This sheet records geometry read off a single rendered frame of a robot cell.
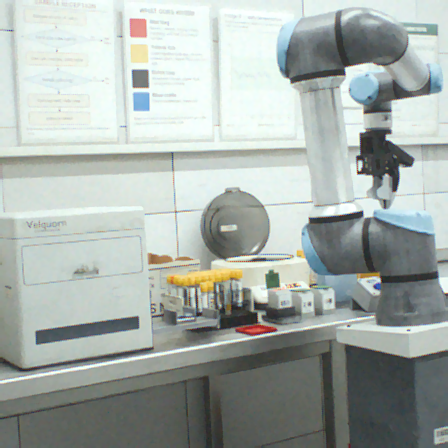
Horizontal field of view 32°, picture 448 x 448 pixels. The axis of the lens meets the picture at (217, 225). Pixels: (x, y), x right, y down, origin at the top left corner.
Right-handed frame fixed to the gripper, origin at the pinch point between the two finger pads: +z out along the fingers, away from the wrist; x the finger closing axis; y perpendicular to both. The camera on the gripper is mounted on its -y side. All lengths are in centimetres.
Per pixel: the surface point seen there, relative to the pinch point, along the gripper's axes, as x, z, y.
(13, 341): 6, 20, 103
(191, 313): 7, 20, 64
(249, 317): 0, 24, 45
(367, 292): 10.5, 20.2, 17.3
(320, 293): 2.4, 20.2, 25.4
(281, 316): 4.7, 23.9, 38.9
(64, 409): -54, 53, 74
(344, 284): -2.9, 19.7, 13.4
